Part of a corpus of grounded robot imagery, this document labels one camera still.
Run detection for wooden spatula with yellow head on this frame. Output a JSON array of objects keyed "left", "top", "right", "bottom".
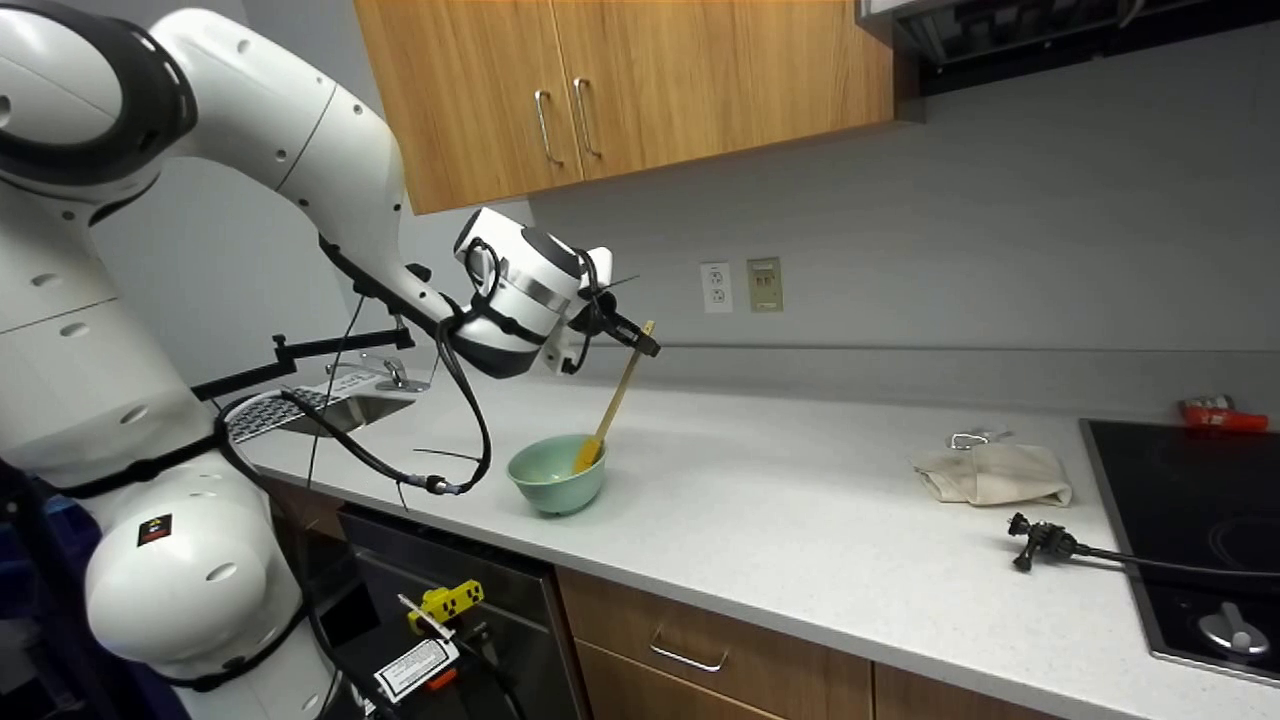
[{"left": 573, "top": 314, "right": 659, "bottom": 477}]

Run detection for wooden cabinet door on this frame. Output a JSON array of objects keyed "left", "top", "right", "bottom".
[
  {"left": 348, "top": 0, "right": 568, "bottom": 221},
  {"left": 548, "top": 0, "right": 901, "bottom": 186}
]

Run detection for wooden drawer front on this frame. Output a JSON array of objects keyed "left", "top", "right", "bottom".
[{"left": 553, "top": 569, "right": 880, "bottom": 720}]

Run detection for black cooktop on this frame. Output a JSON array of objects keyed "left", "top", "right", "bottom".
[{"left": 1077, "top": 414, "right": 1280, "bottom": 690}]

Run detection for silver drawer handle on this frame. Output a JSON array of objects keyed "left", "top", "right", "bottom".
[{"left": 645, "top": 638, "right": 737, "bottom": 679}]

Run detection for clear plastic wrapper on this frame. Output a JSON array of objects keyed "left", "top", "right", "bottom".
[{"left": 944, "top": 424, "right": 1020, "bottom": 451}]

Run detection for green bowl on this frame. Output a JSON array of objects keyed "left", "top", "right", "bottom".
[{"left": 506, "top": 426, "right": 615, "bottom": 520}]

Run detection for dark range hood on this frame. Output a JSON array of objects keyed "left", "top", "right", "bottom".
[{"left": 856, "top": 0, "right": 1280, "bottom": 99}]

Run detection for white wall outlet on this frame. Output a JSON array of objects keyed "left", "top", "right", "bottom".
[{"left": 698, "top": 254, "right": 739, "bottom": 319}]

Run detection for black dishwasher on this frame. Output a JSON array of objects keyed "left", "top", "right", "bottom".
[{"left": 336, "top": 499, "right": 593, "bottom": 720}]

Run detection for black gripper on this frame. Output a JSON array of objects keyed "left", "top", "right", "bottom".
[{"left": 557, "top": 279, "right": 665, "bottom": 372}]

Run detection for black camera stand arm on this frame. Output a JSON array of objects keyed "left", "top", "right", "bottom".
[{"left": 187, "top": 323, "right": 419, "bottom": 402}]

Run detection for silver cabinet door handle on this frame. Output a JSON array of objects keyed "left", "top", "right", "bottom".
[
  {"left": 568, "top": 70, "right": 608, "bottom": 173},
  {"left": 528, "top": 84, "right": 563, "bottom": 173}
]

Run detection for beige wall switch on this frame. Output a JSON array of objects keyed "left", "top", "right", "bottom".
[{"left": 746, "top": 250, "right": 789, "bottom": 314}]

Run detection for red small object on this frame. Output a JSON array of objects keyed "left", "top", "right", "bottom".
[{"left": 1176, "top": 390, "right": 1276, "bottom": 437}]

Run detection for dark blue fabric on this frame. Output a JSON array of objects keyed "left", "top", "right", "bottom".
[{"left": 0, "top": 459, "right": 176, "bottom": 720}]

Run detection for yellow tagged device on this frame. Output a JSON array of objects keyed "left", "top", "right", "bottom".
[{"left": 418, "top": 575, "right": 493, "bottom": 631}]

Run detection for wooden lower cabinet front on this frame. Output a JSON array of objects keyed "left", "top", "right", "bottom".
[{"left": 872, "top": 661, "right": 1065, "bottom": 720}]

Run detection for white handheld device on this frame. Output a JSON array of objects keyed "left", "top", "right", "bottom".
[{"left": 370, "top": 635, "right": 464, "bottom": 706}]

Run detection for silver cooktop knob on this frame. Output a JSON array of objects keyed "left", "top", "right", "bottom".
[{"left": 1193, "top": 599, "right": 1276, "bottom": 661}]

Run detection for beige cloth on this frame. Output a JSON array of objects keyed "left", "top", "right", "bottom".
[{"left": 912, "top": 437, "right": 1081, "bottom": 513}]

